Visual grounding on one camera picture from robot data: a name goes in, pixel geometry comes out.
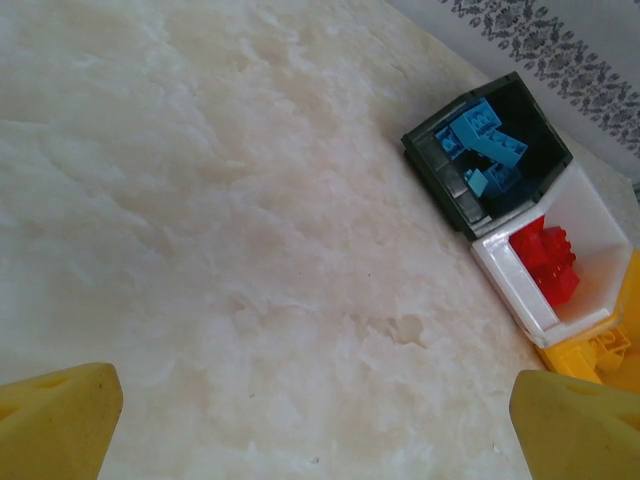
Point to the black plastic bin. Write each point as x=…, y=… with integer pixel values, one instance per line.
x=535, y=125

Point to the small blue lego brick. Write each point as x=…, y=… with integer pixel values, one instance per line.
x=479, y=182

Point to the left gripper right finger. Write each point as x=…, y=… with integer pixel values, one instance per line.
x=580, y=435

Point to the orange plastic bin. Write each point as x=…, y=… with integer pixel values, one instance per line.
x=560, y=357

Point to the white plastic bin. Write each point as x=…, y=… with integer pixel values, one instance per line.
x=505, y=280

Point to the orange lego brick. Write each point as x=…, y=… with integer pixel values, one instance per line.
x=611, y=342

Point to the long red lego brick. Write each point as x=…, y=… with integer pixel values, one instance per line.
x=557, y=287

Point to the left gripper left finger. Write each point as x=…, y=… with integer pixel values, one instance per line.
x=55, y=425

